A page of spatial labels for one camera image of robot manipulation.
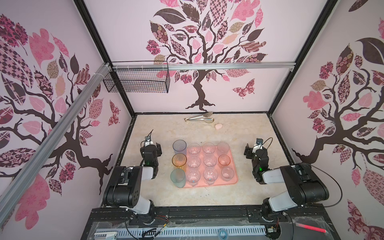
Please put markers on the blue tall cup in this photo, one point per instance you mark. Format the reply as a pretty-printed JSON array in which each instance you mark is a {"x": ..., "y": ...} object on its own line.
[{"x": 180, "y": 147}]

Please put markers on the black wire basket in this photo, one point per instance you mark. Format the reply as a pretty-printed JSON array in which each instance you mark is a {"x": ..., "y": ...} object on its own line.
[{"x": 138, "y": 77}]

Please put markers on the pink oval soap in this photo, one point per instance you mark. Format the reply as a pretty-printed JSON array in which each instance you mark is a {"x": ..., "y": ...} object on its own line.
[{"x": 218, "y": 126}]

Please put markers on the aluminium rail back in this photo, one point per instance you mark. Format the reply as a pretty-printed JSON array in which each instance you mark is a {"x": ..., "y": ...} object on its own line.
[{"x": 220, "y": 66}]

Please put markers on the pink transparent cup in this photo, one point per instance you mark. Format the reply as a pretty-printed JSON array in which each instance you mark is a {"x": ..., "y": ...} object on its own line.
[{"x": 224, "y": 161}]

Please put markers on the metal tongs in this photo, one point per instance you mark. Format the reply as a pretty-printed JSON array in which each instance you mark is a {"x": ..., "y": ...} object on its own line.
[{"x": 206, "y": 117}]

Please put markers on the pink marker pen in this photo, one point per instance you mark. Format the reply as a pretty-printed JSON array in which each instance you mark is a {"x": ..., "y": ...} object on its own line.
[{"x": 312, "y": 228}]

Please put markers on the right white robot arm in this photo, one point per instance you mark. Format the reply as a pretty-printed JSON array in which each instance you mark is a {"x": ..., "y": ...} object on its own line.
[{"x": 303, "y": 185}]

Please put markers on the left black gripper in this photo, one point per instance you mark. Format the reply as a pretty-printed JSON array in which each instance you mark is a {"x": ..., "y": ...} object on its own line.
[{"x": 158, "y": 149}]

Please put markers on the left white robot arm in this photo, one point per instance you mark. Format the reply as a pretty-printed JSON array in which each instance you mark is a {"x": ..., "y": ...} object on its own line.
[{"x": 124, "y": 187}]

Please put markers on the aluminium rail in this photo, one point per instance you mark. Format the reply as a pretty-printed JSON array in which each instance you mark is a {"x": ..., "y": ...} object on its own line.
[
  {"x": 25, "y": 177},
  {"x": 220, "y": 66}
]

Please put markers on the green tall cup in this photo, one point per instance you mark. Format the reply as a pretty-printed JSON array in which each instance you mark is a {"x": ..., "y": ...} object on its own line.
[{"x": 178, "y": 177}]

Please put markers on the aluminium rail left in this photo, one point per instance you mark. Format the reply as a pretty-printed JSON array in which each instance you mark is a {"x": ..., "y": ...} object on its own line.
[{"x": 25, "y": 177}]

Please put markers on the white slotted cable duct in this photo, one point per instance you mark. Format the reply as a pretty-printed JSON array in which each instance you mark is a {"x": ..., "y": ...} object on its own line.
[{"x": 179, "y": 233}]

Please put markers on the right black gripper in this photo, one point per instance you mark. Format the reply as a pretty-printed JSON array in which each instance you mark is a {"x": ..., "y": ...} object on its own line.
[{"x": 249, "y": 151}]

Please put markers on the yellow amber glass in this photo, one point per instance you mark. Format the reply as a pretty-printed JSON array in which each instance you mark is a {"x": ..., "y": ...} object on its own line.
[{"x": 179, "y": 160}]

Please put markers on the clear faceted glass front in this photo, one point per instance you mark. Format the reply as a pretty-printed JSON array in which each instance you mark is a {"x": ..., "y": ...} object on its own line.
[{"x": 194, "y": 162}]

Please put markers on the pink tray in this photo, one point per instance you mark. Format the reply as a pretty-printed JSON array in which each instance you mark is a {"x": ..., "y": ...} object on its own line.
[{"x": 219, "y": 181}]

